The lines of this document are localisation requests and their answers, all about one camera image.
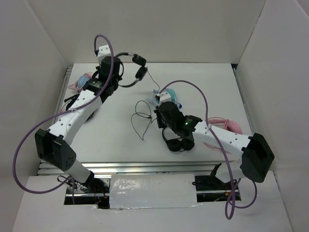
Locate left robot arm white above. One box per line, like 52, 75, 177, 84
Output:
35, 56, 123, 193

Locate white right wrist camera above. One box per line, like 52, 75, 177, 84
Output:
155, 91, 172, 105

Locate teal white folded headphones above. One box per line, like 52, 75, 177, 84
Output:
153, 88, 182, 109

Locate black small headphones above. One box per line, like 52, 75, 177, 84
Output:
162, 129, 195, 152

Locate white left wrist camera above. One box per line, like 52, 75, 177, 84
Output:
95, 45, 111, 64

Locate black headset with microphone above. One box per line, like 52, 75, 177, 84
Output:
59, 91, 97, 124

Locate black wired headphones taped band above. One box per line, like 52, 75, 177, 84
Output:
115, 51, 162, 141

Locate aluminium frame rail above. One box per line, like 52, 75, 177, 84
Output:
38, 64, 249, 174

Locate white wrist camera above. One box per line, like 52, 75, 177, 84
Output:
95, 45, 111, 64
155, 91, 172, 105

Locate pink headphones with cable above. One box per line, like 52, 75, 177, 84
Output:
202, 117, 243, 153

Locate blue pink headphones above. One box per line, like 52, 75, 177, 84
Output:
67, 72, 93, 92

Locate white foil covered panel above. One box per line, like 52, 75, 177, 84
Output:
109, 174, 197, 209

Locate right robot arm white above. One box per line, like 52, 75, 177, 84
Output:
154, 101, 275, 189

